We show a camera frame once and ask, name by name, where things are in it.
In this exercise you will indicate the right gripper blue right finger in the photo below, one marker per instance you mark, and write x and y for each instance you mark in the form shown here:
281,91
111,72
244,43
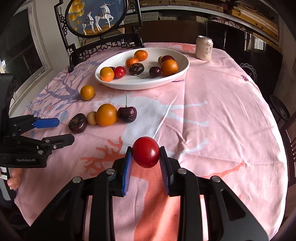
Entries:
177,181

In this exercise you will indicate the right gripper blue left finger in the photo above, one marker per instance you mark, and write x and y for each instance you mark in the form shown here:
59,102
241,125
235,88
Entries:
115,180

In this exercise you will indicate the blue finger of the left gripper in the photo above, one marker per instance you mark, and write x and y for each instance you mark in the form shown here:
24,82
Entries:
25,123
48,144

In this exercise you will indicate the red cherry tomato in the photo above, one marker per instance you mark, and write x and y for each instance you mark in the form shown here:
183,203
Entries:
145,152
119,72

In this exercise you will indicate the dark water chestnut front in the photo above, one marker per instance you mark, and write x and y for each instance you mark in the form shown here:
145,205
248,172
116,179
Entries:
136,69

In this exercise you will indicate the textured orange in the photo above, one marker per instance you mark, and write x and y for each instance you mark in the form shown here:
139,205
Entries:
169,67

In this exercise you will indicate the small mandarin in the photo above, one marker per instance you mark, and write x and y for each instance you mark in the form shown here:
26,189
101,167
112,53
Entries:
131,61

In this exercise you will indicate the large front mandarin orange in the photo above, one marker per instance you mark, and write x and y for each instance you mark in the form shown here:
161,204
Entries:
141,55

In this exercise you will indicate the dark red plum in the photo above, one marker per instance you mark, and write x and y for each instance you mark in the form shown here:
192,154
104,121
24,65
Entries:
167,57

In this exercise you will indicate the person's left hand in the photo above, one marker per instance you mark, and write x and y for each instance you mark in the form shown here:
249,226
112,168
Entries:
16,178

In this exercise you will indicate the dark water chestnut back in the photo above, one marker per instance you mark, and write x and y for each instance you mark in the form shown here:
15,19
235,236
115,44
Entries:
78,123

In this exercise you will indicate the smooth orange fruit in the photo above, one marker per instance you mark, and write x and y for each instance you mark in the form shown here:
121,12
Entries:
106,115

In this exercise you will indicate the dark cherry with stem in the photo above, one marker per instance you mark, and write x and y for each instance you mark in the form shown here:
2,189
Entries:
127,114

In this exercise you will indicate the small far orange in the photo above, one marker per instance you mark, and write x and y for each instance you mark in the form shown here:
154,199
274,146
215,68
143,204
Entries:
87,92

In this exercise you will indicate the pink patterned tablecloth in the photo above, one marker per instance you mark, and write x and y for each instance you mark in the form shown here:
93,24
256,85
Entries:
214,121

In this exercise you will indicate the white oval plate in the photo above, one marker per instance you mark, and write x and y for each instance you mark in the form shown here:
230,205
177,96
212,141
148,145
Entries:
138,77

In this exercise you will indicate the brown wooden chair right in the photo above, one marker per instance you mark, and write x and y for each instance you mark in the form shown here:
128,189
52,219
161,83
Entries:
288,136

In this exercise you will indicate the round deer painting screen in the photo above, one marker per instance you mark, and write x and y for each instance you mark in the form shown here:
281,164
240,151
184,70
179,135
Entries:
92,19

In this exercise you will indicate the black carved wooden chair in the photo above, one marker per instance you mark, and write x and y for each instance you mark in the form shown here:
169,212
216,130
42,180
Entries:
127,40

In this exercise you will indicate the pale beverage can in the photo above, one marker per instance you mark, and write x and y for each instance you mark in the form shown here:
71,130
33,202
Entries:
204,47

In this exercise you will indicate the wooden bookshelf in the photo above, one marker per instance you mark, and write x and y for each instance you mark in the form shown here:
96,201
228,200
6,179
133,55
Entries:
238,13

